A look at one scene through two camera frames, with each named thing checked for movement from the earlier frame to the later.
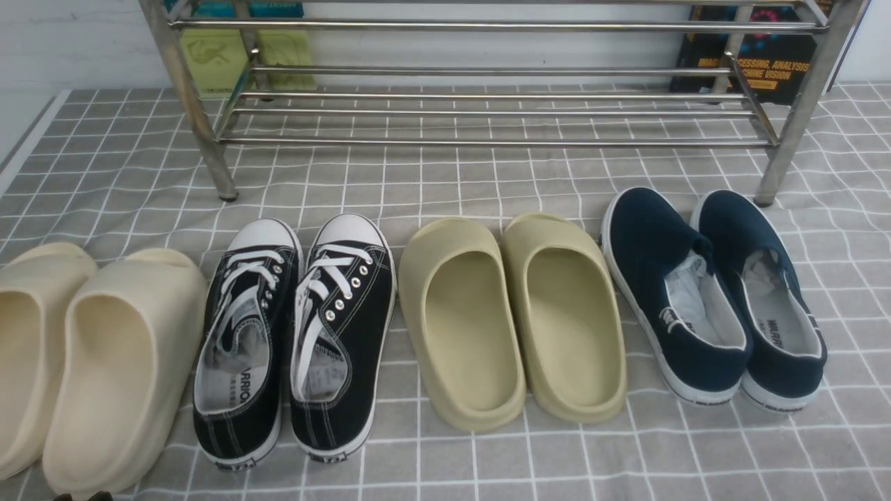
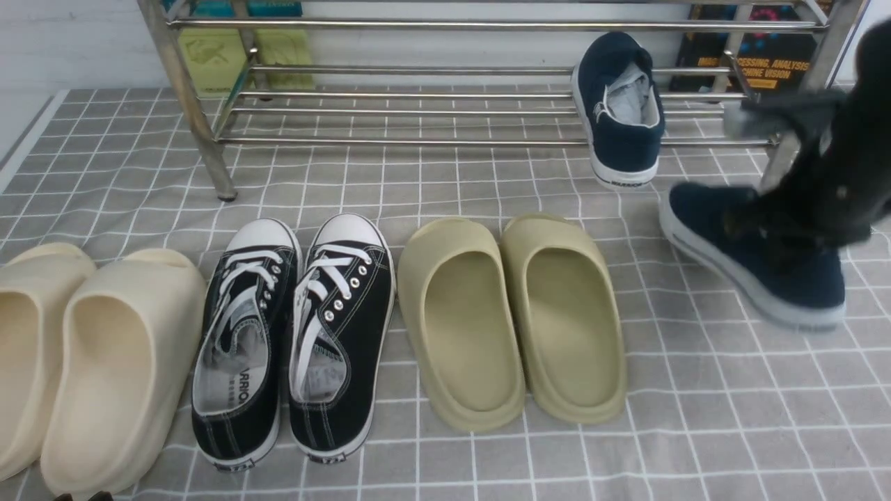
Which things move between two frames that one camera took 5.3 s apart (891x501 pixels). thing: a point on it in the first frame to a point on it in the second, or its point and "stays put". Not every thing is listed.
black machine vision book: [759, 52] stays put
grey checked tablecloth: [121, 170] stays put
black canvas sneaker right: [344, 313] stays put
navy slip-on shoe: [788, 346] to [729, 232]
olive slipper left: [466, 329] stays put
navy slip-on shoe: [694, 329] to [621, 106]
